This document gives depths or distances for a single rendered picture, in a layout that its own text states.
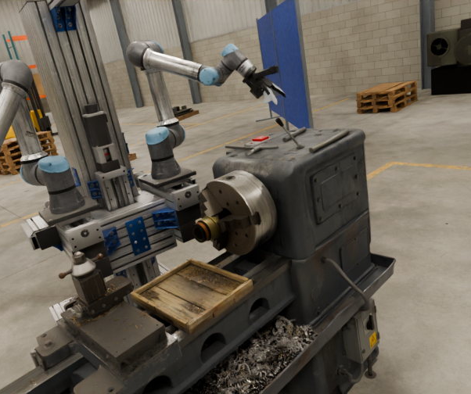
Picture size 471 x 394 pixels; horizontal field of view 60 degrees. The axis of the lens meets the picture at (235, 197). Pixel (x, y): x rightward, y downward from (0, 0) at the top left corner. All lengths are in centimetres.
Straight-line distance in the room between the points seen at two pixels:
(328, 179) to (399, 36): 1049
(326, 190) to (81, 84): 122
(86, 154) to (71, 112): 21
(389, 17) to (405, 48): 90
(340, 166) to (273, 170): 36
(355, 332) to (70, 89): 173
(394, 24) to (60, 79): 1071
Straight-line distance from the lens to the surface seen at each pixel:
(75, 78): 208
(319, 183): 167
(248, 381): 157
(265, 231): 154
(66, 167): 190
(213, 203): 157
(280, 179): 153
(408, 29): 1199
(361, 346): 214
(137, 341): 124
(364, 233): 205
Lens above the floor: 167
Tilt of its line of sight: 19 degrees down
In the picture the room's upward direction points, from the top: 11 degrees counter-clockwise
